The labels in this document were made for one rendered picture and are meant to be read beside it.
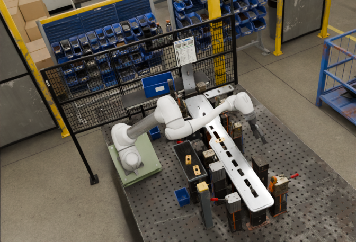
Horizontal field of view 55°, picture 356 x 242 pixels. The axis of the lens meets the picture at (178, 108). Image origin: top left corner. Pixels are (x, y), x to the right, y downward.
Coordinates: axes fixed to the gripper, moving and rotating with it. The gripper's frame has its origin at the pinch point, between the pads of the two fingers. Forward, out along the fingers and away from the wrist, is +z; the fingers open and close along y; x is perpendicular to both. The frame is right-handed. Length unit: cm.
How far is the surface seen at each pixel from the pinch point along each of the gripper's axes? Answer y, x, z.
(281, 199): 31.9, -13.0, 32.2
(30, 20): -446, -180, -213
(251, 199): 38, -33, 17
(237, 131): -23.3, -8.9, -5.6
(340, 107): -119, 138, 72
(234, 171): 13.3, -31.4, 5.7
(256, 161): 14.3, -13.6, 6.7
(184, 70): -73, -19, -64
